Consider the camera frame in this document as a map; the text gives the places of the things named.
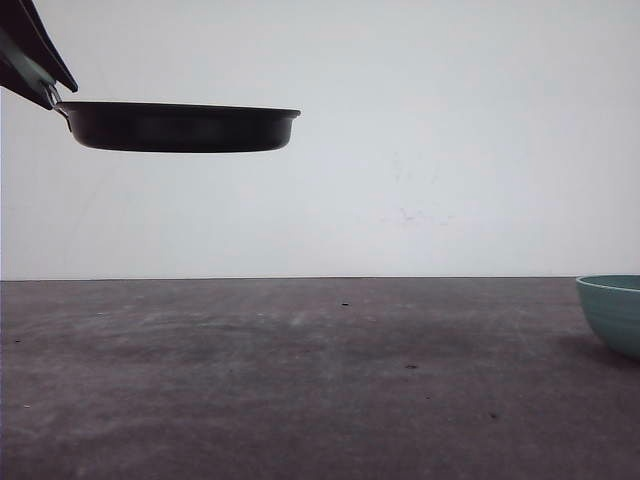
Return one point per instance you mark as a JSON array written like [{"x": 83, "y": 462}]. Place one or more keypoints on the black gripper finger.
[
  {"x": 25, "y": 43},
  {"x": 38, "y": 95}
]

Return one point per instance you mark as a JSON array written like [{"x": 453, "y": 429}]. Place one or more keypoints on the black frying pan green handle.
[{"x": 168, "y": 128}]

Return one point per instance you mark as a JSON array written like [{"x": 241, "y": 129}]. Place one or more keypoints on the mint green bowl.
[{"x": 610, "y": 304}]

